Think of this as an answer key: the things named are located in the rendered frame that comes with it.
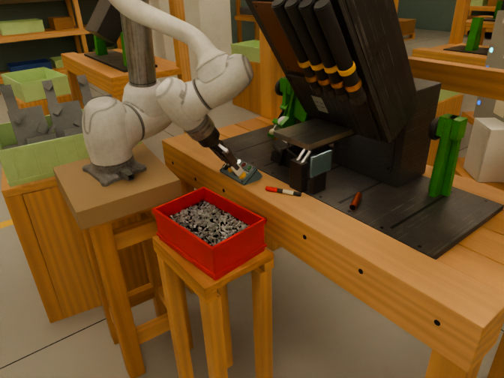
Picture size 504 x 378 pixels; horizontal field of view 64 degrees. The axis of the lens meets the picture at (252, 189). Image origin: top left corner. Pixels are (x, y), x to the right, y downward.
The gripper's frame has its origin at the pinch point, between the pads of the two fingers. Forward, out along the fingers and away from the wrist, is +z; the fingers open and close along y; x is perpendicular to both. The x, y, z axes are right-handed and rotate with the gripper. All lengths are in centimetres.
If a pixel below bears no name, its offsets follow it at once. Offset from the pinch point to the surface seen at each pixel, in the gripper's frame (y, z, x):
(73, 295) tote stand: -78, 38, -92
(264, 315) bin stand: 29, 27, -34
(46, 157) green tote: -80, -20, -43
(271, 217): 18.6, 10.6, -6.8
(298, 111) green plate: 6.1, 0.5, 30.0
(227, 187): -7.1, 9.1, -5.8
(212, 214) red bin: 8.3, -2.0, -18.5
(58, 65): -639, 109, 41
